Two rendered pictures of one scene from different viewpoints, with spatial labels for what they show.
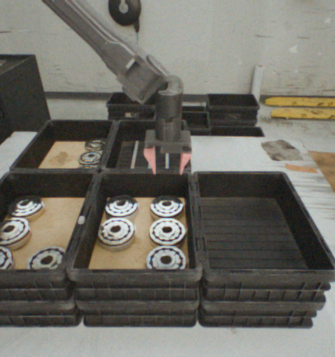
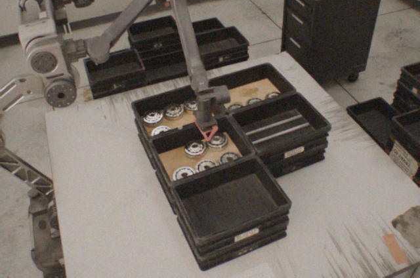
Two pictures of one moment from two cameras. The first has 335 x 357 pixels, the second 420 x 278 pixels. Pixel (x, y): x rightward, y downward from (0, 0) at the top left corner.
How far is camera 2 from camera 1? 144 cm
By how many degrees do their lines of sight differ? 53
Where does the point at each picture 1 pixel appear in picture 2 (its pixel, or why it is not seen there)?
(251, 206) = (265, 206)
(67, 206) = not seen: hidden behind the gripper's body
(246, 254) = (216, 212)
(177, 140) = (201, 121)
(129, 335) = (159, 191)
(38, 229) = (184, 119)
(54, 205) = not seen: hidden behind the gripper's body
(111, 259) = (179, 156)
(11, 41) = not seen: outside the picture
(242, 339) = (179, 239)
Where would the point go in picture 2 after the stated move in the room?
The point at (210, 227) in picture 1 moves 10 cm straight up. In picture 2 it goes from (229, 189) to (229, 174)
